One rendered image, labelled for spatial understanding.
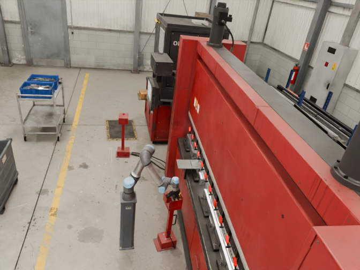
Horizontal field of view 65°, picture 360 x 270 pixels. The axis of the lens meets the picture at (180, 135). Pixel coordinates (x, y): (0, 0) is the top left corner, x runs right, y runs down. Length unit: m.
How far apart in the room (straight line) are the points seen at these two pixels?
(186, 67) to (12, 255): 3.05
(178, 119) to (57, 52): 6.50
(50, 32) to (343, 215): 9.30
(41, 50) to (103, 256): 7.49
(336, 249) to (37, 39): 9.56
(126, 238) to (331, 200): 2.72
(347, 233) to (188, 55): 3.04
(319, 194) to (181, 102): 2.89
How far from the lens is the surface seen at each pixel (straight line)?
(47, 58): 10.01
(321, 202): 1.34
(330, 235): 1.07
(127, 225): 3.45
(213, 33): 3.44
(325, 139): 1.69
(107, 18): 9.58
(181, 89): 3.88
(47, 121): 5.81
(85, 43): 9.75
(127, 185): 3.07
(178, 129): 4.15
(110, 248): 3.78
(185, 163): 3.45
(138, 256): 3.70
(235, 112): 2.33
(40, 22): 9.81
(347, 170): 1.34
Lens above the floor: 2.96
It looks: 29 degrees down
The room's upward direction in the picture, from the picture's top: 8 degrees clockwise
